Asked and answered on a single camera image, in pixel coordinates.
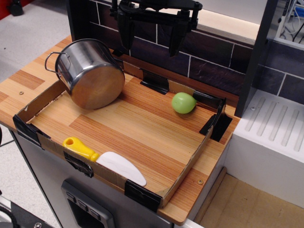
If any yellow handled white toy knife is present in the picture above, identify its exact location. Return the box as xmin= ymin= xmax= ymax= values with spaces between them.
xmin=62 ymin=137 xmax=147 ymax=187

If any green toy pear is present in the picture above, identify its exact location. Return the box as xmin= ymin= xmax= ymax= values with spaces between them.
xmin=171 ymin=92 xmax=197 ymax=114

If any white sink drainboard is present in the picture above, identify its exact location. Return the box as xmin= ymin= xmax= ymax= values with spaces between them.
xmin=224 ymin=90 xmax=304 ymax=207

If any black object on floor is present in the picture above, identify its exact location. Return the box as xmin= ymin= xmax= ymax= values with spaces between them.
xmin=7 ymin=0 xmax=24 ymax=16

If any stainless steel pot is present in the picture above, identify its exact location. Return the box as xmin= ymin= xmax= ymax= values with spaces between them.
xmin=53 ymin=38 xmax=125 ymax=109

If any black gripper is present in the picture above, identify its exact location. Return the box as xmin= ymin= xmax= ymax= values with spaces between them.
xmin=110 ymin=0 xmax=202 ymax=57

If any grey oven control panel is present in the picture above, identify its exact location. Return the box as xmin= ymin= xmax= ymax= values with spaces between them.
xmin=61 ymin=181 xmax=115 ymax=228

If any dark grey vertical post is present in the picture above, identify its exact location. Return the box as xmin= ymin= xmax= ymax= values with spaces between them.
xmin=235 ymin=0 xmax=278 ymax=117

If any cardboard fence with black tape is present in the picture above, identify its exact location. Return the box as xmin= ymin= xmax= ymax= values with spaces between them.
xmin=13 ymin=58 xmax=238 ymax=222

